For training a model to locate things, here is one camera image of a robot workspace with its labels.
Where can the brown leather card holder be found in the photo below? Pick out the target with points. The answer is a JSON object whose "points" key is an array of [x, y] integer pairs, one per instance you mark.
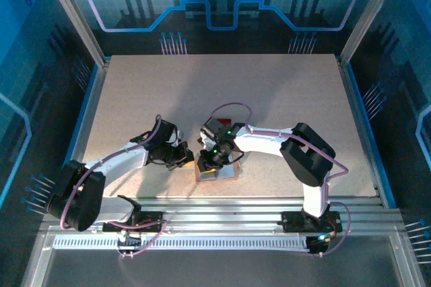
{"points": [[230, 172]]}

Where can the red credit card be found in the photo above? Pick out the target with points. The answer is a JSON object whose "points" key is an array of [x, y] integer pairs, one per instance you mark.
{"points": [[225, 121]]}

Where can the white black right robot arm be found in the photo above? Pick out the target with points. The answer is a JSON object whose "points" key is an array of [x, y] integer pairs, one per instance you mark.
{"points": [[262, 140]]}

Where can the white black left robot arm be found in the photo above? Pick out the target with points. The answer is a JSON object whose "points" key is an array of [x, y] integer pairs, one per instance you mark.
{"points": [[124, 162]]}

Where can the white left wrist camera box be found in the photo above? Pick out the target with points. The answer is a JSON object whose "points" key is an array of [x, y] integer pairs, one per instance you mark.
{"points": [[174, 137]]}

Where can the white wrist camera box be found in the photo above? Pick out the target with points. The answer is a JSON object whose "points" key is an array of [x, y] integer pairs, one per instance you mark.
{"points": [[203, 140], [174, 137]]}

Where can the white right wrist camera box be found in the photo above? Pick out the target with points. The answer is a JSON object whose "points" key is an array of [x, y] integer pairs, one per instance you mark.
{"points": [[203, 140]]}

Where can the aluminium front frame rail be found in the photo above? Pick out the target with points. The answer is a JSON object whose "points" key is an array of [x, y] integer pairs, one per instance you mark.
{"points": [[219, 214]]}

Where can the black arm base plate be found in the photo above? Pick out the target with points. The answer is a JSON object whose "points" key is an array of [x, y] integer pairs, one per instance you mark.
{"points": [[156, 223], [293, 223]]}

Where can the aluminium side rail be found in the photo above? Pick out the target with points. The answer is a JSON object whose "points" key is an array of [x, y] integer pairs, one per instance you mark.
{"points": [[87, 115], [359, 115]]}

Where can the aluminium frame post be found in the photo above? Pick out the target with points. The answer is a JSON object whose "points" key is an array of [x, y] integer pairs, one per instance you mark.
{"points": [[78, 21], [365, 21]]}

